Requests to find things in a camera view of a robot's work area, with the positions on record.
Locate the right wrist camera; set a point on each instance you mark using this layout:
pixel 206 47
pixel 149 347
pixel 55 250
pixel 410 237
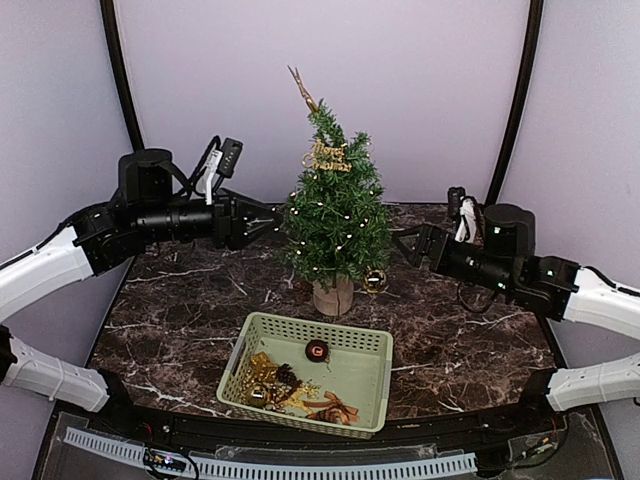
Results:
pixel 465 212

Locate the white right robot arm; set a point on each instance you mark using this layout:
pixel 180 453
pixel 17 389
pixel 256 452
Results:
pixel 551 287

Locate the black frame post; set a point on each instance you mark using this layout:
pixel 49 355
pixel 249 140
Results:
pixel 521 89
pixel 119 73

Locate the right black frame post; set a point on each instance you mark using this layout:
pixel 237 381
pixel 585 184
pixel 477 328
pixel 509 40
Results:
pixel 521 89

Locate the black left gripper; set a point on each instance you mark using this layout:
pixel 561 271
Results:
pixel 227 225

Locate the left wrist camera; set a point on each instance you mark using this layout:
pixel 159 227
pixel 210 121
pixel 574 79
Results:
pixel 216 165

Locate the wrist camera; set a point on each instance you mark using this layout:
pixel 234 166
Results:
pixel 216 165
pixel 465 212

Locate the small green christmas tree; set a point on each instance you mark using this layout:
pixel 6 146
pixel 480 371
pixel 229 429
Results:
pixel 335 297

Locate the white cable duct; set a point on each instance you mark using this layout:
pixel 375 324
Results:
pixel 166 464

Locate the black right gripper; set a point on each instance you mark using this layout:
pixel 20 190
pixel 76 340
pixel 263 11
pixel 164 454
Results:
pixel 427 240

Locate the brown bauble ornament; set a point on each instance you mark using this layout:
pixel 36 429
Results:
pixel 317 351

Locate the left black frame post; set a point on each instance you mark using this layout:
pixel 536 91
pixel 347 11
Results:
pixel 119 73

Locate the gold merry christmas sign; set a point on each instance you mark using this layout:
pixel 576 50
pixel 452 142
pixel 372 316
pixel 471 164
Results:
pixel 325 158

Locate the brown pine cone ornament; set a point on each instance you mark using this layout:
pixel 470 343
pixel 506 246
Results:
pixel 286 377

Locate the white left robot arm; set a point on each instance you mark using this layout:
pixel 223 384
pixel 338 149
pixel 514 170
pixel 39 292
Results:
pixel 155 202

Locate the green plastic basket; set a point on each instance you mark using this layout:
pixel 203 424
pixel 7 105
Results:
pixel 358 371

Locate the thin wire fairy lights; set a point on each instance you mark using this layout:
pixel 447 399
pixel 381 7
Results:
pixel 335 222

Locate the gold star tree topper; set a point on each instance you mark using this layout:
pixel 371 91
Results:
pixel 309 101

